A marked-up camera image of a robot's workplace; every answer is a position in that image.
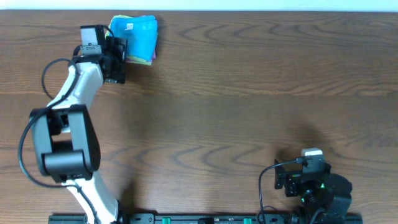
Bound black cable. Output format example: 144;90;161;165
17;24;118;224
256;157;308;224

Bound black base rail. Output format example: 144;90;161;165
48;213;364;224

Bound green folded cloth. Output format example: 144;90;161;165
104;15;132;37

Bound blue cloth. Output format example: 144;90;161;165
109;15;158;65

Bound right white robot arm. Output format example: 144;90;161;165
274;156;362;224

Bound right black cable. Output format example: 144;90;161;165
256;157;308;224

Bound pink folded cloth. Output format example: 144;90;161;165
127;52;156;62

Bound left black cable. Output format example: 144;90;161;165
17;24;118;224

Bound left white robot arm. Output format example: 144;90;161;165
28;36;129;223

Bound light green bottom cloth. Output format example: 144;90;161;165
127;33;158;65

